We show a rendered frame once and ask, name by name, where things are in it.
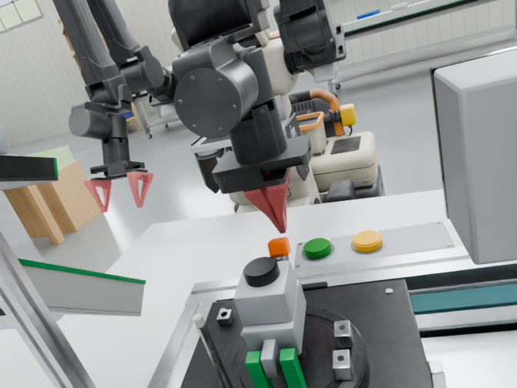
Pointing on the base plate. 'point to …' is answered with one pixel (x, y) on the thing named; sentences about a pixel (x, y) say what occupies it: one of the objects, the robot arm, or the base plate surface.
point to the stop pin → (437, 373)
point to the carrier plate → (382, 306)
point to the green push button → (317, 248)
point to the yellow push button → (367, 241)
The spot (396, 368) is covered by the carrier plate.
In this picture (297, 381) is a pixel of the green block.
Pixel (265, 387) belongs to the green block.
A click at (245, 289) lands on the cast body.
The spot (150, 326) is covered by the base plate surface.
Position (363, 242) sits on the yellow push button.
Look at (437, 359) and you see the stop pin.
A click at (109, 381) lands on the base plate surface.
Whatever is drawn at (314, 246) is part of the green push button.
